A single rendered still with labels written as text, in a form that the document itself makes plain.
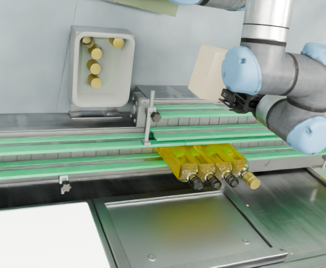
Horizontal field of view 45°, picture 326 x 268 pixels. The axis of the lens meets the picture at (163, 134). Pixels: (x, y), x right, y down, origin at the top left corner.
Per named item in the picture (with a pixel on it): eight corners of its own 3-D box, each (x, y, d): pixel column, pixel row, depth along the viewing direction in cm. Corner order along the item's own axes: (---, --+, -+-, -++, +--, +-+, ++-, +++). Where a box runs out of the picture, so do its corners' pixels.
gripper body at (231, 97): (227, 68, 90) (256, 86, 80) (257, 74, 94) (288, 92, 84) (216, 99, 93) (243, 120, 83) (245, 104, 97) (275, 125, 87)
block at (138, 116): (127, 118, 129) (134, 127, 123) (130, 91, 125) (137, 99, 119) (138, 118, 130) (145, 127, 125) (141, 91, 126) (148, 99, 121)
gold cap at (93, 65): (87, 58, 120) (90, 63, 116) (98, 59, 121) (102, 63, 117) (86, 69, 121) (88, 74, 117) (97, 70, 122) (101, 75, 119)
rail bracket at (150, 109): (134, 133, 124) (147, 152, 114) (140, 82, 117) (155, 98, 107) (143, 133, 125) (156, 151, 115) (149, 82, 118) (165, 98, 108)
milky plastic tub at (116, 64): (67, 97, 124) (72, 107, 117) (70, 24, 115) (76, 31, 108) (120, 97, 131) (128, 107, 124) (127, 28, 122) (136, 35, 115)
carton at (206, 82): (202, 43, 100) (215, 51, 94) (251, 55, 107) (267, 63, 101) (187, 88, 104) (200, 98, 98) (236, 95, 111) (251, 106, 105)
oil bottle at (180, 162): (155, 150, 130) (181, 185, 113) (157, 134, 128) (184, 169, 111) (170, 149, 133) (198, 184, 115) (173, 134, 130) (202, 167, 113)
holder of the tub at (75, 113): (67, 111, 127) (71, 122, 121) (70, 25, 115) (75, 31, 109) (118, 110, 134) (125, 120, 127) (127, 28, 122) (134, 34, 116)
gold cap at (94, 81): (87, 73, 122) (91, 77, 118) (99, 73, 123) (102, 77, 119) (87, 84, 123) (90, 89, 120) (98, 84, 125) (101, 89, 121)
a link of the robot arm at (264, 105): (302, 100, 81) (286, 136, 84) (288, 92, 85) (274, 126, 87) (274, 95, 77) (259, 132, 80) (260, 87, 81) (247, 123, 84)
